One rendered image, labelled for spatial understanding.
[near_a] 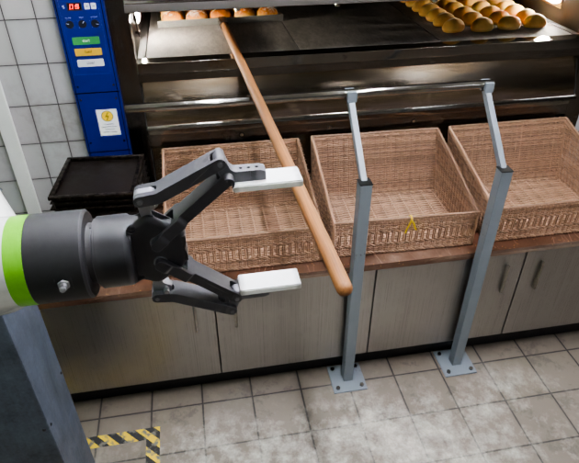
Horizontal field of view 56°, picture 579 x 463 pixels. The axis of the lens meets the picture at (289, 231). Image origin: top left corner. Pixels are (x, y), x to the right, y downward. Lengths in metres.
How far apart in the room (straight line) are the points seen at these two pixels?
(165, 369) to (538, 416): 1.47
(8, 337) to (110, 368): 0.90
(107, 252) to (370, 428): 1.80
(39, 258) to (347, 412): 1.84
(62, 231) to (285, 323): 1.62
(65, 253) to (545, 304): 2.22
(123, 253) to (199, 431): 1.73
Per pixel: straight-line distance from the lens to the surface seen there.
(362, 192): 1.75
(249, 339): 2.15
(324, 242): 1.06
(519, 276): 2.36
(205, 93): 2.18
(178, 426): 2.27
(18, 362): 1.44
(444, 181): 2.37
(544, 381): 2.59
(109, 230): 0.56
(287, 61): 2.16
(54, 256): 0.56
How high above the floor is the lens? 1.83
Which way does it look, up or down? 36 degrees down
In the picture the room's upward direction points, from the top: straight up
